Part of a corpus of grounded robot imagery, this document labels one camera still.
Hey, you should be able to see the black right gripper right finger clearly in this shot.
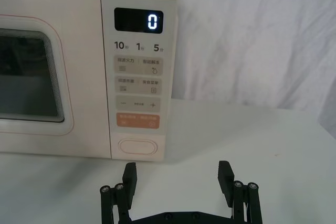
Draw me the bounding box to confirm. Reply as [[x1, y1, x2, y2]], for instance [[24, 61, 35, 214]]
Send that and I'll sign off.
[[217, 160, 263, 224]]

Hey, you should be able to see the cream microwave oven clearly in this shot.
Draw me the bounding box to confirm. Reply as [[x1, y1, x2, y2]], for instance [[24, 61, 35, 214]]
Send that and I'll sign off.
[[0, 0, 180, 161]]

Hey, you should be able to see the oven control panel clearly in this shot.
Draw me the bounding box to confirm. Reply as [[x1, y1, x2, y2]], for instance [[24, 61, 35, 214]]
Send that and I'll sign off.
[[100, 0, 180, 161]]

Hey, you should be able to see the white wrinkled backdrop cloth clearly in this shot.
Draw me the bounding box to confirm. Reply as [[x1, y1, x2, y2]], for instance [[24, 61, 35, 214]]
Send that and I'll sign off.
[[0, 0, 336, 141]]

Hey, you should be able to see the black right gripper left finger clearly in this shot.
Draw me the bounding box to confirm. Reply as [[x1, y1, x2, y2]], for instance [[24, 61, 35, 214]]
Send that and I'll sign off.
[[99, 162, 138, 224]]

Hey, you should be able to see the white table cloth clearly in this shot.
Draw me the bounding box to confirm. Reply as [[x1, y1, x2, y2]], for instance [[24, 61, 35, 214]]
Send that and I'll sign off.
[[0, 98, 336, 224]]

